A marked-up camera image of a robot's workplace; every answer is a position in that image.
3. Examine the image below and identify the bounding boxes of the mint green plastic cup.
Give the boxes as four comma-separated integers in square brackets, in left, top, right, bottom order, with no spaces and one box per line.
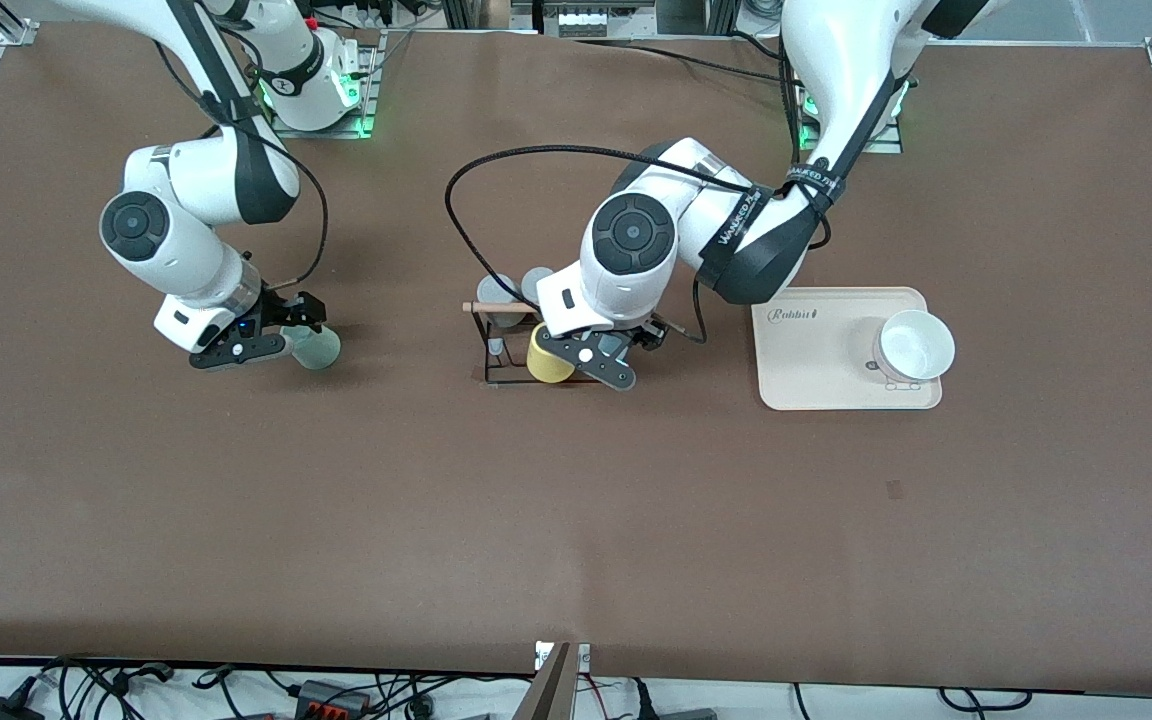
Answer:
[281,322,343,373]

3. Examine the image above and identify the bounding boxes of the yellow plastic cup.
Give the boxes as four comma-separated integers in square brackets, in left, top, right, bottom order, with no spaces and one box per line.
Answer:
[526,322,582,385]

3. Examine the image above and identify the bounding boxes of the beige printed tray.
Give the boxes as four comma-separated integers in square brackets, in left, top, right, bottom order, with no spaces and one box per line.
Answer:
[751,287,944,412]

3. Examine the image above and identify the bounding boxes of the white bowl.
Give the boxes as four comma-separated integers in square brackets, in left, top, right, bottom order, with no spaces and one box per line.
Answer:
[873,309,957,387]

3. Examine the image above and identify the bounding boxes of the grey power strip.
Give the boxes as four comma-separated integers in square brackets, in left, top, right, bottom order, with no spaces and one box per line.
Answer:
[554,8,639,40]

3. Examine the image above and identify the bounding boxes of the black box orange levers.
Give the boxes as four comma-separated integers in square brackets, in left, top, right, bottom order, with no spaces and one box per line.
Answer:
[293,679,373,720]

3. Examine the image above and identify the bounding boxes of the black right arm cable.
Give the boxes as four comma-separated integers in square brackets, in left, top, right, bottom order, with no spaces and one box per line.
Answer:
[151,0,330,291]

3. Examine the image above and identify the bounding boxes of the black printed velcro strap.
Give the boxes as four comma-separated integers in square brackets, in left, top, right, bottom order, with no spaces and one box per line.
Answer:
[698,183,775,285]
[784,163,845,203]

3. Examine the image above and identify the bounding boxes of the black wire rack wooden bar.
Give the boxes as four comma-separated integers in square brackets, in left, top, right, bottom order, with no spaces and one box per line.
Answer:
[462,298,629,389]

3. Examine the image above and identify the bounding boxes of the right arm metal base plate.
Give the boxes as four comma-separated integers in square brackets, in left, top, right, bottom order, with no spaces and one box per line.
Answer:
[271,28,381,140]

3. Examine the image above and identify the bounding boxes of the long black table cable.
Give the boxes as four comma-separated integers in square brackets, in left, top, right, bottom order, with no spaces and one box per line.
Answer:
[574,38,789,83]

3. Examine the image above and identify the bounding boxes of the short black table cable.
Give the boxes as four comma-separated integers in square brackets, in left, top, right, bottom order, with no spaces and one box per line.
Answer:
[729,28,787,63]

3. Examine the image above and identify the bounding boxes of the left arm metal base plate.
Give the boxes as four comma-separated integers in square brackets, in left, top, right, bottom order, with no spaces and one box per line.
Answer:
[797,80,905,155]

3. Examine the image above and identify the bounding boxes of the white mounting bracket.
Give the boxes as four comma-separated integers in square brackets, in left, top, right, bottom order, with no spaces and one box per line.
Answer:
[534,642,593,674]

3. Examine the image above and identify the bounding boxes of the grey camera post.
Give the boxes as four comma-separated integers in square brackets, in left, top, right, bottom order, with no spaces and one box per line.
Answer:
[514,642,578,720]

